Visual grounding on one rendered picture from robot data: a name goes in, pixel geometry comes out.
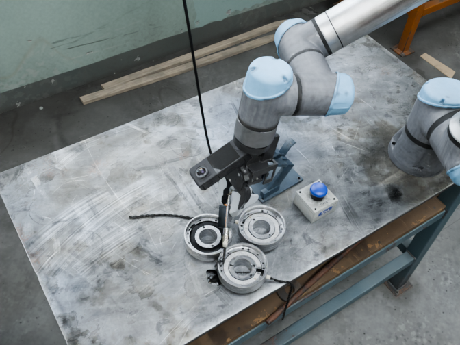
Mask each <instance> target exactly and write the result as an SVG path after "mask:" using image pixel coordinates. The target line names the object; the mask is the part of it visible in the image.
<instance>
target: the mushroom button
mask: <svg viewBox="0 0 460 345"><path fill-rule="evenodd" d="M310 192H311V194H312V195H313V196H315V197H318V198H322V197H324V196H326V195H327V192H328V189H327V187H326V186H325V185H324V184H323V183H320V182H315V183H313V184H312V185H311V187H310Z"/></svg>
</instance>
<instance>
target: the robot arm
mask: <svg viewBox="0 0 460 345"><path fill-rule="evenodd" d="M427 1H429V0H344V1H342V2H341V3H339V4H337V5H335V6H333V7H332V8H330V9H329V10H327V11H325V12H323V13H322V14H320V15H318V16H317V17H315V18H313V19H311V20H310V21H308V22H306V21H304V20H303V19H300V18H295V19H289V20H287V21H285V22H284V23H282V24H281V25H280V26H279V27H278V29H277V31H276V33H275V36H274V42H275V44H276V47H277V53H278V56H279V58H280V59H278V60H276V59H274V58H273V57H268V56H266V57H259V58H257V59H256V60H254V61H253V62H252V63H251V64H250V66H249V68H248V71H247V73H246V78H245V80H244V83H243V86H242V88H243V91H242V96H241V100H240V106H239V109H238V115H237V118H236V121H235V127H234V135H233V139H232V140H231V141H229V142H228V143H226V144H225V145H223V146H222V147H220V148H219V149H218V150H216V151H214V152H213V153H212V154H211V155H209V156H207V157H206V158H205V159H203V160H202V161H200V162H199V163H197V164H196V165H195V166H193V167H191V169H190V176H191V177H192V178H193V180H194V182H195V183H196V185H197V186H198V187H199V188H200V189H201V190H206V189H208V188H209V187H211V186H212V185H214V184H215V183H216V182H218V191H219V196H220V201H221V203H222V204H223V205H226V203H227V194H228V193H229V189H230V188H231V189H233V188H234V189H235V190H234V191H233V192H232V203H231V209H230V210H229V213H230V214H231V216H232V217H235V216H238V215H239V214H240V213H241V212H242V210H243V209H245V208H247V207H248V206H250V205H252V204H253V203H255V202H256V201H257V200H258V198H259V196H258V194H251V192H252V188H251V187H250V185H255V184H256V183H260V182H262V181H263V183H262V184H263V185H264V184H266V183H270V182H271V181H272V180H273V177H274V174H275V171H276V169H277V165H278V163H277V162H276V161H275V160H274V158H273V157H274V153H275V150H276V147H277V144H278V141H279V138H280V135H279V134H278V133H277V132H276V131H277V127H278V124H279V120H280V117H281V116H324V117H327V116H332V115H342V114H345V113H347V112H348V111H349V109H350V108H351V105H352V104H353V101H354V97H355V87H354V83H353V80H352V78H351V77H350V76H349V75H347V74H346V73H339V72H335V73H332V71H331V69H330V67H329V65H328V63H327V61H326V59H325V58H326V57H328V56H330V55H331V54H333V53H335V52H336V51H338V50H340V49H342V48H344V47H345V46H347V45H349V44H351V43H352V42H354V41H356V40H358V39H360V38H362V37H364V36H365V35H367V34H369V33H371V32H372V31H374V30H376V29H378V28H380V27H382V26H384V25H385V24H387V23H389V22H391V21H392V20H394V19H396V18H398V17H399V16H402V15H403V14H405V13H407V12H409V11H411V10H412V9H414V8H416V7H418V6H419V5H422V4H423V3H425V2H427ZM388 154H389V158H390V159H391V161H392V162H393V163H394V165H395V166H397V167H398V168H399V169H401V170H402V171H403V172H405V173H407V174H409V175H413V176H415V177H434V176H436V175H438V174H440V173H441V172H442V171H443V170H444V169H445V170H446V174H447V175H448V176H449V177H450V178H451V179H452V181H453V183H455V184H456V185H458V186H460V81H459V80H456V79H451V78H446V77H439V78H434V79H430V80H428V81H427V82H426V83H425V84H424V85H423V87H422V89H421V91H419V93H418V95H417V99H416V102H415V103H414V105H413V108H412V110H411V113H410V115H409V117H408V119H407V122H406V124H405V125H404V126H403V127H402V128H401V129H400V130H399V131H398V132H397V133H395V134H394V136H393V137H392V139H391V141H390V143H389V146H388ZM268 162H273V164H271V165H268ZM271 170H273V173H272V176H271V178H268V179H267V178H266V177H267V176H268V175H269V171H271Z"/></svg>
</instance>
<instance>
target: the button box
mask: <svg viewBox="0 0 460 345"><path fill-rule="evenodd" d="M315 182H320V183H322V182H321V180H317V181H315ZM315 182H313V183H315ZM313 183H311V184H309V185H308V186H305V187H304V188H302V189H300V190H298V191H296V194H295V197H294V204H295V206H297V208H298V209H299V210H300V211H301V212H302V213H303V215H304V216H305V217H306V218H307V219H308V221H309V222H310V223H311V224H312V223H314V222H315V221H317V220H320V219H321V218H323V217H325V216H327V215H328V214H330V213H332V212H334V211H335V208H336V205H337V202H338V199H337V198H336V197H335V196H334V195H333V193H332V192H331V191H330V190H329V189H328V192H327V195H326V196H324V197H322V198H318V197H315V196H313V195H312V194H311V192H310V187H311V185H312V184H313Z"/></svg>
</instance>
